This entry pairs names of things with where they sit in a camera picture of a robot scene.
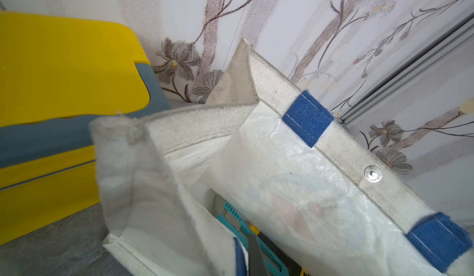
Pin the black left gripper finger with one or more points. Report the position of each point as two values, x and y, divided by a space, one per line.
257 265

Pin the black yellow art knife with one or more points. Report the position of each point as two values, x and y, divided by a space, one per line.
276 261

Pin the white tote pouch blue handles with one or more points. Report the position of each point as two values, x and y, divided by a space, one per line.
281 160

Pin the yellow storage box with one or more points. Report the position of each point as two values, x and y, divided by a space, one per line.
57 75

